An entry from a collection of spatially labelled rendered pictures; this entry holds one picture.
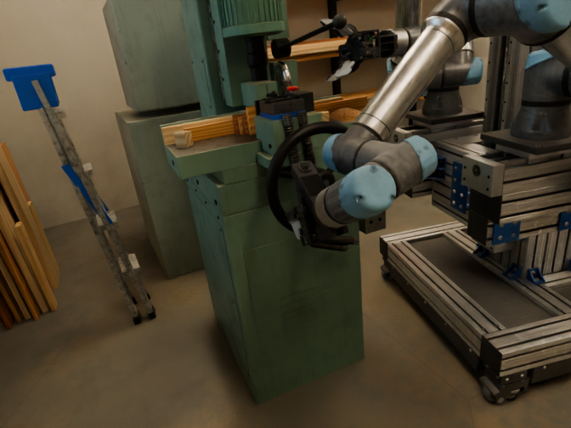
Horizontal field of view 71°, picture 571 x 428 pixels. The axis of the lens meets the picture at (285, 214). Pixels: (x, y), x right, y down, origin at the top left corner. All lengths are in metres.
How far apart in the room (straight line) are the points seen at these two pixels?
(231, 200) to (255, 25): 0.47
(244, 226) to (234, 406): 0.68
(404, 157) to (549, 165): 0.70
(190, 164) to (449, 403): 1.11
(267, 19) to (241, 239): 0.60
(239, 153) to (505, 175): 0.72
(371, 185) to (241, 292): 0.73
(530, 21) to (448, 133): 0.89
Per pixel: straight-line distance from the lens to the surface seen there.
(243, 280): 1.21
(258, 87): 1.20
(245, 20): 1.17
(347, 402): 1.50
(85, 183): 1.79
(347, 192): 0.60
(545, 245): 1.74
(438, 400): 1.53
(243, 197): 1.11
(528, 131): 1.29
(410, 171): 0.66
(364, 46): 1.15
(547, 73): 1.27
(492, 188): 1.22
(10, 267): 2.29
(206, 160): 1.06
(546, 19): 0.86
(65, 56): 3.50
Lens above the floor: 1.12
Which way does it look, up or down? 23 degrees down
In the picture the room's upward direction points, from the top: 7 degrees counter-clockwise
